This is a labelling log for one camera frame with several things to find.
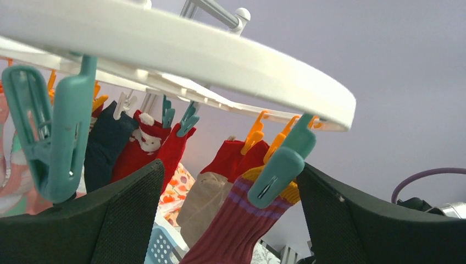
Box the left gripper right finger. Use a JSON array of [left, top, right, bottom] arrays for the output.
[[297, 164, 465, 263]]

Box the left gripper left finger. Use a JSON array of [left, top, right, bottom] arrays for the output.
[[1, 160, 164, 263]]

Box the red santa sock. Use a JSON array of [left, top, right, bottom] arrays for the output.
[[110, 110, 171, 183]]

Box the red beige sock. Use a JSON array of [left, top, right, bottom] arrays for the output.
[[176, 137, 245, 248], [228, 140, 269, 183]]

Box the purple patchwork sock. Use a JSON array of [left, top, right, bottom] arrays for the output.
[[181, 167, 301, 264]]

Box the white clip hanger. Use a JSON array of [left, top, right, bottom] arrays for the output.
[[1, 1, 356, 208]]

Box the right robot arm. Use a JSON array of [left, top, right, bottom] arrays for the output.
[[396, 197, 465, 219]]

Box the blue plastic basket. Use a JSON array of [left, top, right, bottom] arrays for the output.
[[144, 222, 189, 264]]

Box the orange floral cloth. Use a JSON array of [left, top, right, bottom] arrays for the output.
[[158, 163, 195, 227]]

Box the navy christmas sock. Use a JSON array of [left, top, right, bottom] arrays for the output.
[[84, 101, 138, 194]]

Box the pink sock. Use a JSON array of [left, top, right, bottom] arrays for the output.
[[1, 92, 52, 217]]

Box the metal drying rack stand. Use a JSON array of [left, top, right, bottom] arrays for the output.
[[180, 0, 251, 36]]

